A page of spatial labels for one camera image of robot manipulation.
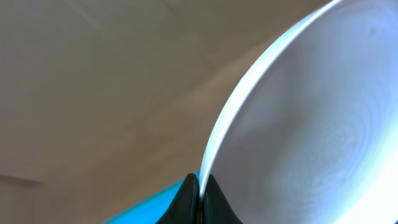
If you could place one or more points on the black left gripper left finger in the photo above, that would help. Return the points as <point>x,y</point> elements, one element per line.
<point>183,208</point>

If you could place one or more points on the teal plastic tray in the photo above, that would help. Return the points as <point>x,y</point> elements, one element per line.
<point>151,209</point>

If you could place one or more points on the pink plate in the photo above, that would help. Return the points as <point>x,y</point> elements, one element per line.
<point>309,134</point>

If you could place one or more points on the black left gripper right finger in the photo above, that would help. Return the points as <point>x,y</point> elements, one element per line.
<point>216,208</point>

